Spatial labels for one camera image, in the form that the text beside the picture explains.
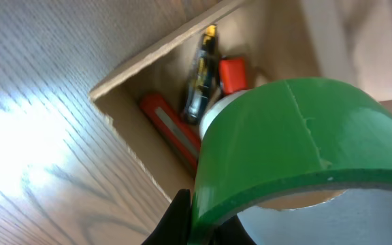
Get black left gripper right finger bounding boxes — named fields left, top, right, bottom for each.
left=211, top=215, right=256, bottom=245

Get open cardboard box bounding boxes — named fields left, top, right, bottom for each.
left=90, top=1, right=392, bottom=197

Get red utility knife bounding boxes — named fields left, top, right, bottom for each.
left=139, top=93, right=201, bottom=177

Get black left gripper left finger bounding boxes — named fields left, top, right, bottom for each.
left=142, top=189, right=191, bottom=245

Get white tape roll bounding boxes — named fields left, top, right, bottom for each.
left=199, top=90, right=248, bottom=139

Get green tape roll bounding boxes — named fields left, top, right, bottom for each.
left=189, top=78, right=392, bottom=244

